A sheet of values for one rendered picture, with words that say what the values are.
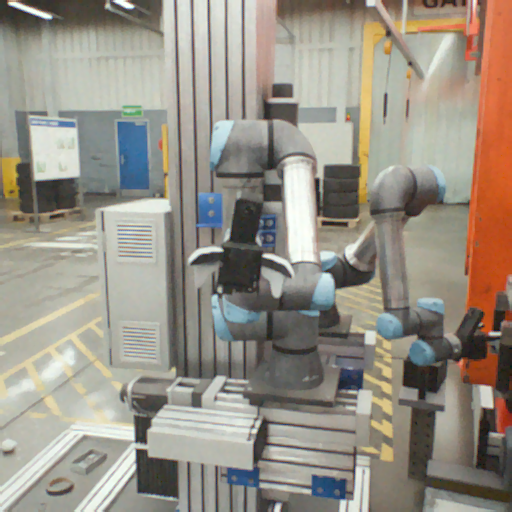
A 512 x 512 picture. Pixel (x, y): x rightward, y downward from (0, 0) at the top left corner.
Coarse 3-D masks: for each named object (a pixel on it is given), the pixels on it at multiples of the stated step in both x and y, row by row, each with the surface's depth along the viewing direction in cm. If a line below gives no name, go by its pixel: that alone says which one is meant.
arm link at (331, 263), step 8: (328, 256) 184; (336, 256) 185; (328, 264) 182; (336, 264) 185; (328, 272) 182; (336, 272) 184; (344, 272) 186; (336, 280) 185; (344, 280) 186; (336, 288) 189
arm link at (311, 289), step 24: (288, 144) 125; (288, 168) 124; (312, 168) 125; (288, 192) 121; (312, 192) 121; (288, 216) 118; (312, 216) 118; (288, 240) 115; (312, 240) 114; (312, 264) 111; (288, 288) 108; (312, 288) 108
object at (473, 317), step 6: (468, 312) 172; (474, 312) 170; (480, 312) 169; (468, 318) 171; (474, 318) 170; (480, 318) 170; (462, 324) 172; (468, 324) 170; (474, 324) 169; (462, 330) 171; (468, 330) 169; (474, 330) 169; (462, 336) 170; (468, 336) 169; (468, 342) 169
